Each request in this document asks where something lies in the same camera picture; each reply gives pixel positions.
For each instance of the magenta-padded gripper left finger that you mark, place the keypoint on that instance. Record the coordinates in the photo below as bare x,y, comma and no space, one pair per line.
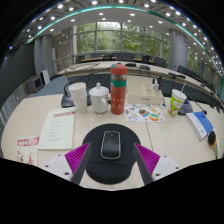
75,160

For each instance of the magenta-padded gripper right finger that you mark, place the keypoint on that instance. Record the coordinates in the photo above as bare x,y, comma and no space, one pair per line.
150,160

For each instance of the black computer mouse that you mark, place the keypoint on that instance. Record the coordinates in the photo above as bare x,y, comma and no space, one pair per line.
110,145

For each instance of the black mouse pad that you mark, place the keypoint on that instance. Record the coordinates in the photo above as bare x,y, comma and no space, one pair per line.
111,170

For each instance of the white document with red header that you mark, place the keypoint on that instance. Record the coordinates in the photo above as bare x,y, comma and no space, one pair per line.
57,128

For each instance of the colourful sticker sheet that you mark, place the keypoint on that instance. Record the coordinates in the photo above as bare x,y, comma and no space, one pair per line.
145,113

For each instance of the red and white leaflet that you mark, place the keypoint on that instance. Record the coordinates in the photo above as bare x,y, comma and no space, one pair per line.
28,150

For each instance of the dark conference microphone unit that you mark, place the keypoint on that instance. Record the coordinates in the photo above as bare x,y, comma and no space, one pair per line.
67,100
186,108

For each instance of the stack of white paper cups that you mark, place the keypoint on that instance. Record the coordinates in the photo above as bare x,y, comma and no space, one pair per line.
79,98

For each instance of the green printed paper cup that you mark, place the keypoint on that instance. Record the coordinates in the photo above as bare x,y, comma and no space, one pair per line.
175,103

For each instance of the blue and white book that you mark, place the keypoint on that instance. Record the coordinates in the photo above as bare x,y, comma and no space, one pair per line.
201,124

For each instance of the white lidded mug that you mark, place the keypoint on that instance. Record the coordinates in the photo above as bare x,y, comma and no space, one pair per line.
99,98

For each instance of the red bottle with green band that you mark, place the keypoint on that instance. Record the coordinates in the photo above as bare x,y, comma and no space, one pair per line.
118,93

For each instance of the grey floor appliance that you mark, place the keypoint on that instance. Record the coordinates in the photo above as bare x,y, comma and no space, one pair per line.
34,84

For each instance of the group of dark office chairs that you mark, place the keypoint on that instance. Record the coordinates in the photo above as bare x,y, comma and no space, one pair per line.
160,61

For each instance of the group of ceiling lights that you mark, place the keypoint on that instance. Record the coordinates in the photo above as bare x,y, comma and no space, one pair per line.
113,13

